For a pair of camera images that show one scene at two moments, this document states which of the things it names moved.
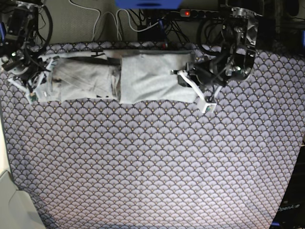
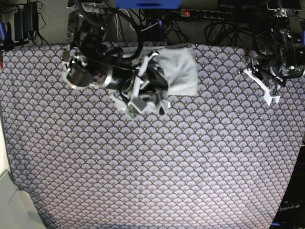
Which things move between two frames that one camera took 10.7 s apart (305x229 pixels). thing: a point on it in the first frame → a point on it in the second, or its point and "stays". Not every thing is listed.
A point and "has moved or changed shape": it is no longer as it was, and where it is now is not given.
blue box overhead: [149, 4] stays
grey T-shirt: [121, 77] has moved or changed shape
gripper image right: [207, 74] → [269, 67]
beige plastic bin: [17, 210] stays
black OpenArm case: [290, 213] stays
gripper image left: [26, 67] → [147, 80]
